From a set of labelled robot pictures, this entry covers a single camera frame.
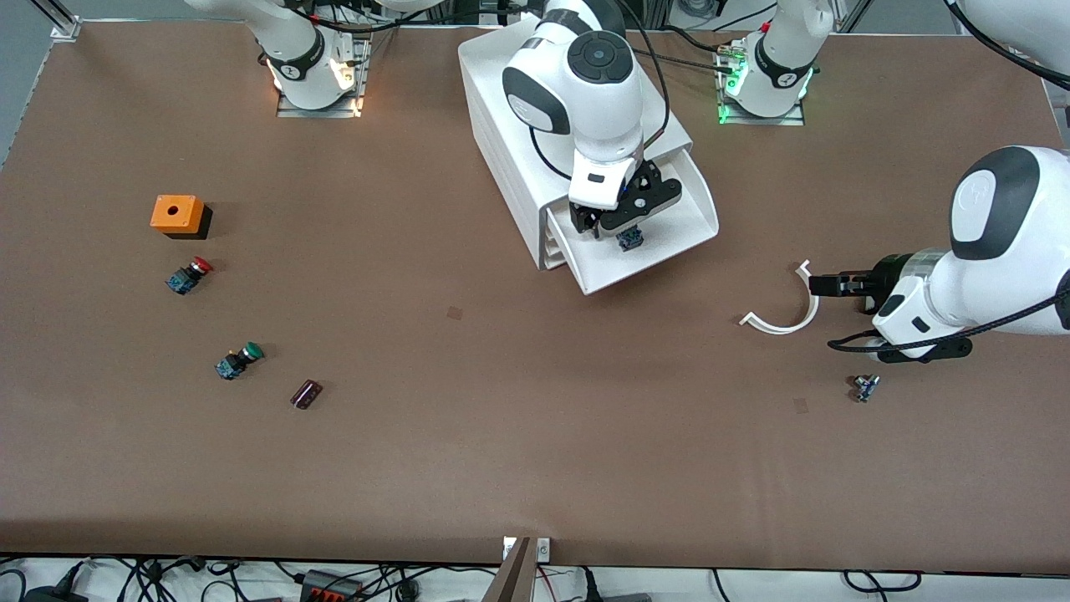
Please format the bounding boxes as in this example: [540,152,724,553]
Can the white plastic drawer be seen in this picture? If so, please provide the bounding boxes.
[548,149,720,296]

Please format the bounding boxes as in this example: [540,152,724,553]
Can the white drawer cabinet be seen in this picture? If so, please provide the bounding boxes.
[457,21,695,271]

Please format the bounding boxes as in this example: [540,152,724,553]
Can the green push button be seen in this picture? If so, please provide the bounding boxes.
[216,341,265,381]

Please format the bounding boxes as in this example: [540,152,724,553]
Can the red push button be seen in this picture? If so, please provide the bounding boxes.
[166,257,216,295]

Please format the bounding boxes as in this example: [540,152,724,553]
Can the white curved plastic strip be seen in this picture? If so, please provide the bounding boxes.
[740,259,820,335]

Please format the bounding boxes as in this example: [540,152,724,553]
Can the black orange power adapter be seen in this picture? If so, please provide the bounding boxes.
[301,569,365,602]

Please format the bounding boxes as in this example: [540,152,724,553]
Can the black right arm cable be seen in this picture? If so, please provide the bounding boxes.
[528,0,671,181]

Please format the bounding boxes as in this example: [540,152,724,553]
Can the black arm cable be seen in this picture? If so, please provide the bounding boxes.
[528,0,671,181]
[828,288,1070,350]

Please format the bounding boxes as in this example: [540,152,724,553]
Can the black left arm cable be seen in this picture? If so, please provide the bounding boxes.
[828,288,1070,350]

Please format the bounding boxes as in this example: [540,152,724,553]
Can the black base power cable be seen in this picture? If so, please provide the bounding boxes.
[635,48,738,74]

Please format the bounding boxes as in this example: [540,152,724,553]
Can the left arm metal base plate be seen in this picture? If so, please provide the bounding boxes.
[717,42,808,128]

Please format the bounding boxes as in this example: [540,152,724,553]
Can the black looped floor cable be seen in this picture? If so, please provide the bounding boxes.
[843,570,922,594]

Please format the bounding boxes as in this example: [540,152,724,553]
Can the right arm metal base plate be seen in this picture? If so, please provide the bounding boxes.
[276,38,370,120]

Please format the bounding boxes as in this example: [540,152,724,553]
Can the brown camera post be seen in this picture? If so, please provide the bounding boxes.
[483,537,536,602]

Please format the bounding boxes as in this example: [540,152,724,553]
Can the orange button enclosure box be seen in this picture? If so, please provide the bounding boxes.
[150,195,212,241]

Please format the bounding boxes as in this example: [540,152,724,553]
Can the aluminium frame profile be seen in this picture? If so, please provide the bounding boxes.
[33,0,83,41]

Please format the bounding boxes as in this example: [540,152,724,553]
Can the black plug with cable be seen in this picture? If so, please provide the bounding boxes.
[23,560,89,602]

